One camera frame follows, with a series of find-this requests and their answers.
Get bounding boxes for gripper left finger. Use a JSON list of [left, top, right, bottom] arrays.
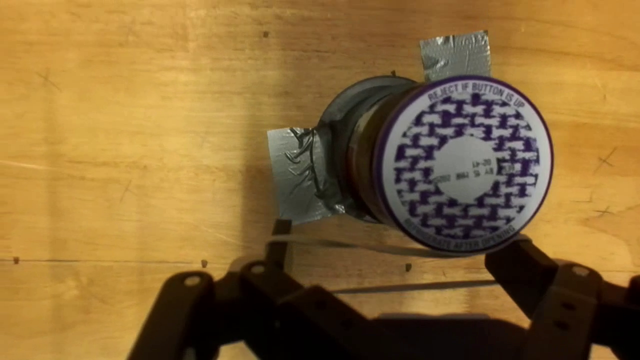
[[127, 219, 383, 360]]

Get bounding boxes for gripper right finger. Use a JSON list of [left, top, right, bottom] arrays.
[[484, 238, 640, 360]]

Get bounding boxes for brown bottle with purple-white lid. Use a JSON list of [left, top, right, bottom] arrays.
[[334, 75, 555, 257]]

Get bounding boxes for grey duct tape strip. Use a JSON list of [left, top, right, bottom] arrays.
[[419, 30, 492, 84], [266, 75, 422, 226]]

